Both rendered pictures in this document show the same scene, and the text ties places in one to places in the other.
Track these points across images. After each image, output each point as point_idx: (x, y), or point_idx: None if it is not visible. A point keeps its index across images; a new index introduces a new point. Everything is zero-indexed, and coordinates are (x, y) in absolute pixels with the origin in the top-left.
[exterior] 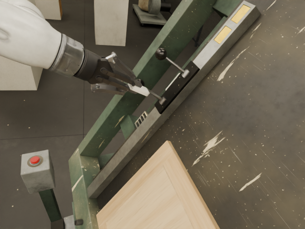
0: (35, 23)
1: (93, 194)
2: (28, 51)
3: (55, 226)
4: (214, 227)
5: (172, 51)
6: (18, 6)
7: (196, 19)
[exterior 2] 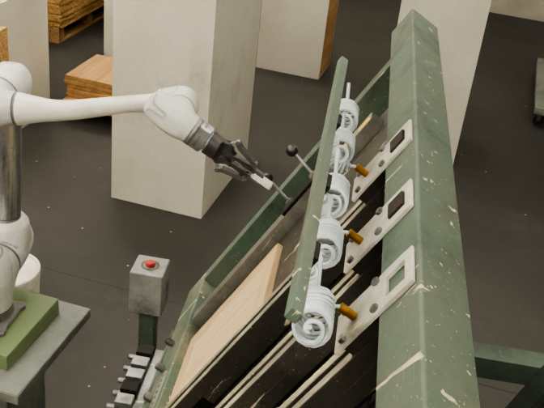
0: (183, 109)
1: (197, 316)
2: (172, 126)
3: (142, 348)
4: (263, 299)
5: None
6: (177, 97)
7: None
